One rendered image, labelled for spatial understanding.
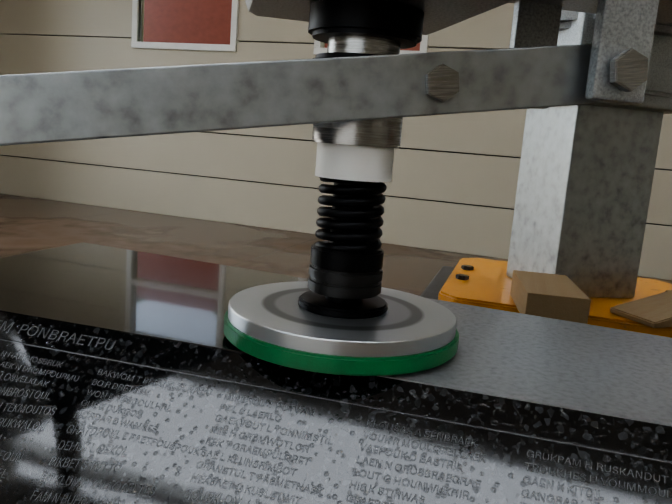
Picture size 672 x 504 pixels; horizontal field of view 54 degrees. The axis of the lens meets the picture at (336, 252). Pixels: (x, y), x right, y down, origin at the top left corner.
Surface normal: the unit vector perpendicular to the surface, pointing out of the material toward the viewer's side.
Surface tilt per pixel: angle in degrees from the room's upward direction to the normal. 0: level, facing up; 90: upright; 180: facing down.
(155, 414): 45
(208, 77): 90
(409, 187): 90
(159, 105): 90
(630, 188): 90
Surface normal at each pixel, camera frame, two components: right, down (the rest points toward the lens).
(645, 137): 0.24, 0.18
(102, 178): -0.33, 0.14
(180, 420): -0.14, -0.59
